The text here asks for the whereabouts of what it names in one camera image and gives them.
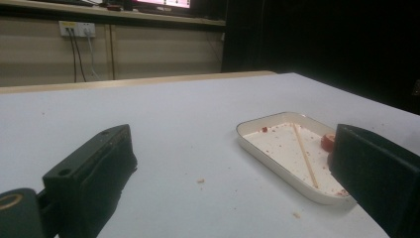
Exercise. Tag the small red fruit crumb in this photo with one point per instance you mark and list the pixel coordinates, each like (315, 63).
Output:
(264, 129)

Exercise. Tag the wooden table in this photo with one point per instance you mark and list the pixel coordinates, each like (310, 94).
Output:
(132, 82)

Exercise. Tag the red hawthorn fruit piece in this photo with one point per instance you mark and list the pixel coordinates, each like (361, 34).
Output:
(327, 142)

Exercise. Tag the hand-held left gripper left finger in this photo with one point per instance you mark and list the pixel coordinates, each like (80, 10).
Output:
(85, 178)

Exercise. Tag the white wall socket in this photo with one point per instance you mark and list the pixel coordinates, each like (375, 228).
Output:
(77, 28)

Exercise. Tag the pale crumb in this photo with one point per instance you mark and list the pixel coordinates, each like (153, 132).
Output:
(296, 215)
(200, 180)

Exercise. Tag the lit monitor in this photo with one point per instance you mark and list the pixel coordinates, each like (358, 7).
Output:
(165, 3)

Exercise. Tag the white rectangular tray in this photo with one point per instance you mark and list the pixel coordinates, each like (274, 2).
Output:
(280, 145)

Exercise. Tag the black curtain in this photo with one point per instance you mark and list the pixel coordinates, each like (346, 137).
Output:
(330, 39)

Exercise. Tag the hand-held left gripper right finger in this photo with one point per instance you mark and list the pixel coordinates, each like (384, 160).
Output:
(379, 178)

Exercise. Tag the vertical wall trim strip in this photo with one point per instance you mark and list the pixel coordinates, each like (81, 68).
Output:
(112, 53)

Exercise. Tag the thin wooden skewer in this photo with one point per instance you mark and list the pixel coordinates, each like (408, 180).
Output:
(305, 155)

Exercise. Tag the long wall shelf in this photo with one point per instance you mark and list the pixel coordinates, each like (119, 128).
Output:
(132, 15)

